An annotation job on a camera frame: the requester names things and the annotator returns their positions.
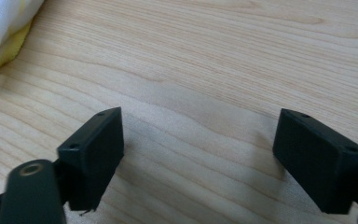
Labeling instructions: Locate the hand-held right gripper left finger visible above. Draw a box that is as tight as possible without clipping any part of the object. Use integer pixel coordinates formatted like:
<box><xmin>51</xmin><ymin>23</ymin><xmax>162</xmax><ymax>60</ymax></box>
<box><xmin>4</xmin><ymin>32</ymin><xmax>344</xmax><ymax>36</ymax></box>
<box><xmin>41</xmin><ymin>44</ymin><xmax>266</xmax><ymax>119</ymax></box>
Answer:
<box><xmin>57</xmin><ymin>106</ymin><xmax>126</xmax><ymax>212</ymax></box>

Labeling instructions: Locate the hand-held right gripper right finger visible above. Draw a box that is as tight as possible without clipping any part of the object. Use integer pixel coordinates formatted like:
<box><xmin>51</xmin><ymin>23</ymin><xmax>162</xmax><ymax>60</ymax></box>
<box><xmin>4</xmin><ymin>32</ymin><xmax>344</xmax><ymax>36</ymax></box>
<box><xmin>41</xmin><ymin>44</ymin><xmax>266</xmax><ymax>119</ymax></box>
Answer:
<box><xmin>272</xmin><ymin>107</ymin><xmax>358</xmax><ymax>215</ymax></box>

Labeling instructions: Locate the white towel with yellow edge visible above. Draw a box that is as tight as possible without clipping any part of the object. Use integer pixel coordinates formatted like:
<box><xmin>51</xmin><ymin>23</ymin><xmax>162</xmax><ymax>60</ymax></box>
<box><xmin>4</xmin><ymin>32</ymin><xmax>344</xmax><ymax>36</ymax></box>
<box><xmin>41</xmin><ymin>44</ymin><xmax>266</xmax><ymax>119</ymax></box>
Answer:
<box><xmin>0</xmin><ymin>0</ymin><xmax>47</xmax><ymax>89</ymax></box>

